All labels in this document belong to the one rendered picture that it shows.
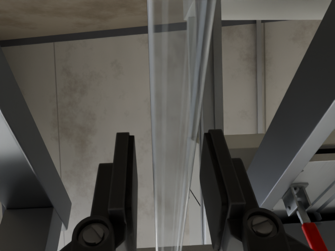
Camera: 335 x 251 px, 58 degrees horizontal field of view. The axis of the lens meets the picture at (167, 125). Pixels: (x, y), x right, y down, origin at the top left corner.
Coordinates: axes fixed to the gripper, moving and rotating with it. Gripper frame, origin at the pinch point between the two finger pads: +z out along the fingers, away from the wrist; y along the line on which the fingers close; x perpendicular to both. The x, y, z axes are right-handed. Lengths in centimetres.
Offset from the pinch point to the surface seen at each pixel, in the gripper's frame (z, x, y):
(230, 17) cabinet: 89, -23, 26
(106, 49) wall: 323, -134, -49
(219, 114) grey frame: 36.7, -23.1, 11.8
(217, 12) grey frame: 47.2, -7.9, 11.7
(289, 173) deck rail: 14.2, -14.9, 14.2
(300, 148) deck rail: 13.2, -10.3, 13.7
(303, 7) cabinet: 81, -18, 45
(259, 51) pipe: 268, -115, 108
